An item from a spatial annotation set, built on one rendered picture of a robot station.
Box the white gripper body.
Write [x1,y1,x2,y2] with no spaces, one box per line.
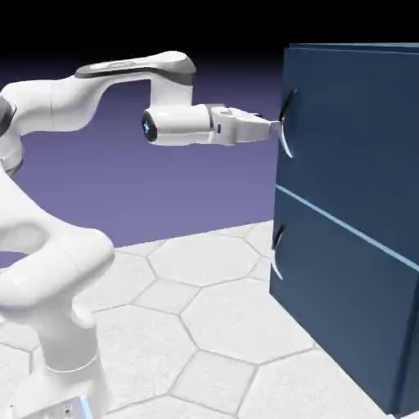
[232,108,273,144]

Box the long curved metal handle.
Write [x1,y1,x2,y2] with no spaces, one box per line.
[277,88,298,160]

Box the large blue cabinet door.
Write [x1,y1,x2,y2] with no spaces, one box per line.
[276,45,419,265]

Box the blue painted cabinet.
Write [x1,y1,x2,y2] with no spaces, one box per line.
[268,43,419,418]

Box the small blue cabinet door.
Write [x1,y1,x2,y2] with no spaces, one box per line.
[268,187,419,416]

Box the short curved metal handle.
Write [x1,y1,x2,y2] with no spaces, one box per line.
[270,224,286,282]

